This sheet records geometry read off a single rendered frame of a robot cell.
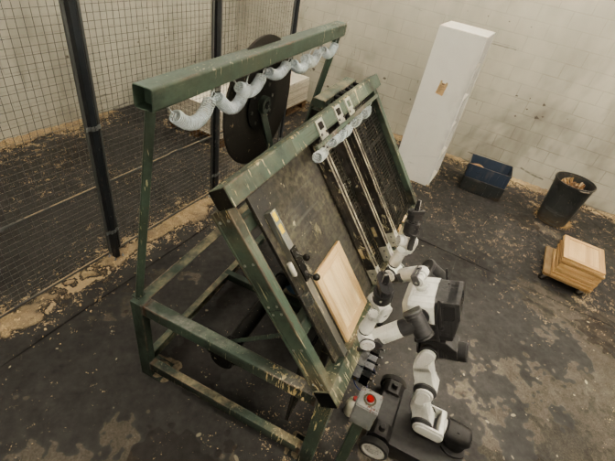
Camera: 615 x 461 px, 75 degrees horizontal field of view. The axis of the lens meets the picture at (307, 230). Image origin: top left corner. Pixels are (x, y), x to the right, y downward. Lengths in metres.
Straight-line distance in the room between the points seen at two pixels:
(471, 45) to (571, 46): 1.75
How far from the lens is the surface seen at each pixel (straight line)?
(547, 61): 6.93
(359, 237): 2.63
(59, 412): 3.33
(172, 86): 1.81
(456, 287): 2.26
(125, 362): 3.42
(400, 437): 3.10
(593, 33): 6.89
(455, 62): 5.62
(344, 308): 2.44
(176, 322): 2.58
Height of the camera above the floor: 2.80
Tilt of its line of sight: 38 degrees down
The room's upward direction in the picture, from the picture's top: 11 degrees clockwise
